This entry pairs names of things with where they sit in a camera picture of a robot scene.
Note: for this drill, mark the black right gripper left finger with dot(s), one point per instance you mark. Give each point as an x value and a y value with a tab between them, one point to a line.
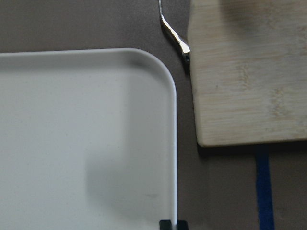
165	224

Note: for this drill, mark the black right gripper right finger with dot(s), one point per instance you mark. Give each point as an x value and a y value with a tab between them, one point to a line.
182	225

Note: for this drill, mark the cream rabbit tray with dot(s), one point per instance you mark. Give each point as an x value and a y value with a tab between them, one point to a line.
88	141

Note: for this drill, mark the bamboo cutting board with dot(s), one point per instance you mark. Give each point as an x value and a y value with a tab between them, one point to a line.
248	71

